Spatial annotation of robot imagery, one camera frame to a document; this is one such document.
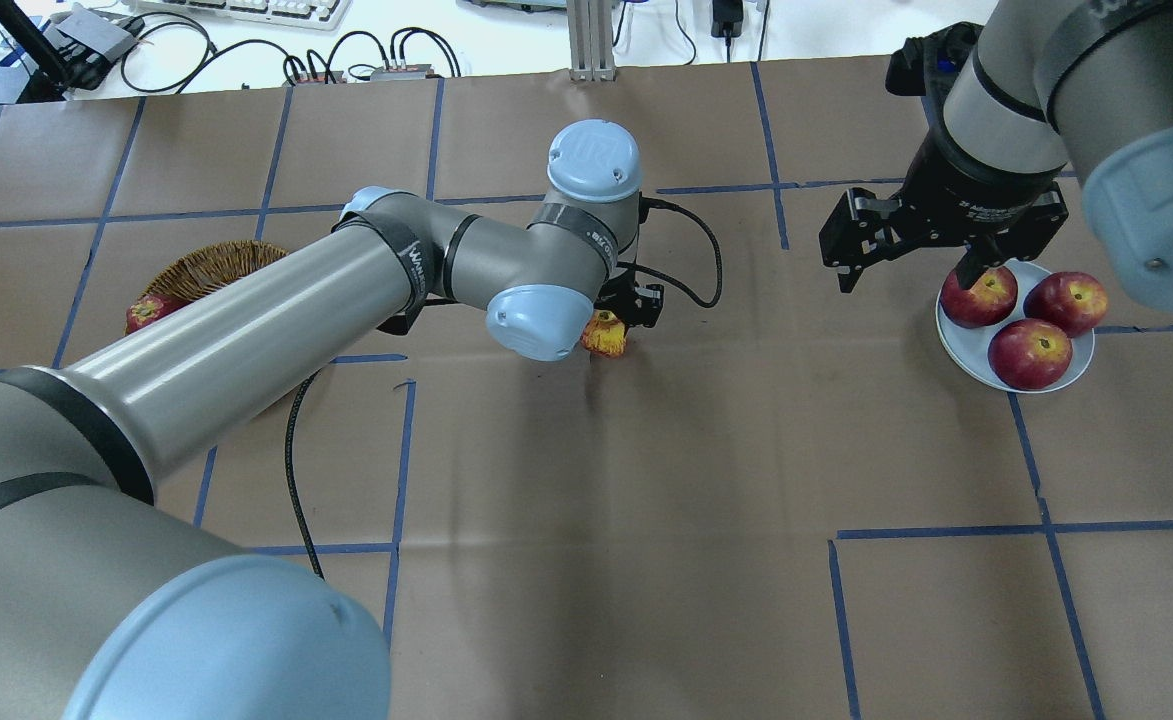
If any woven wicker basket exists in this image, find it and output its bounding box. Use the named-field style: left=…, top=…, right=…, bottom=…
left=143, top=240, right=289, bottom=303

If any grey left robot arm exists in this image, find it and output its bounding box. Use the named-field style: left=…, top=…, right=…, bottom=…
left=0, top=118, right=642, bottom=719

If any light blue plate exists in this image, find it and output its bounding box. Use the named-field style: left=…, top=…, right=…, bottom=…
left=935, top=260, right=1096, bottom=395

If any red apple with yellow top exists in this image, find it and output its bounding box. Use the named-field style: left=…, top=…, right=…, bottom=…
left=940, top=266, right=1019, bottom=330

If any red apple in basket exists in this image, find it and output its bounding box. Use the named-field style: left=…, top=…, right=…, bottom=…
left=124, top=293, right=190, bottom=334

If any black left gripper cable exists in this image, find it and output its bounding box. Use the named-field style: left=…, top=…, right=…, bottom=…
left=636, top=197, right=724, bottom=310

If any red apple plate far side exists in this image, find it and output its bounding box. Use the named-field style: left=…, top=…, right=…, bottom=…
left=1022, top=272, right=1110, bottom=340

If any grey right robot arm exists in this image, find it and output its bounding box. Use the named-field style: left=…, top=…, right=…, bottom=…
left=819, top=1, right=1173, bottom=314

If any aluminium frame post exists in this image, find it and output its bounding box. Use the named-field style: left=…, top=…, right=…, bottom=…
left=567, top=0, right=617, bottom=82

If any white keyboard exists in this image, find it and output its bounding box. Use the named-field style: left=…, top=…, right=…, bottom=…
left=123, top=1, right=353, bottom=30

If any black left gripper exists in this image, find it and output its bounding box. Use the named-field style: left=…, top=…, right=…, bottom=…
left=594, top=264, right=665, bottom=328

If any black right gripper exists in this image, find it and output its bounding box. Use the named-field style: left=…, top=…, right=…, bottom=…
left=819, top=140, right=1069, bottom=293

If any red apple on plate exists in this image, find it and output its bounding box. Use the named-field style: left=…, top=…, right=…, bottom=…
left=986, top=318, right=1074, bottom=390

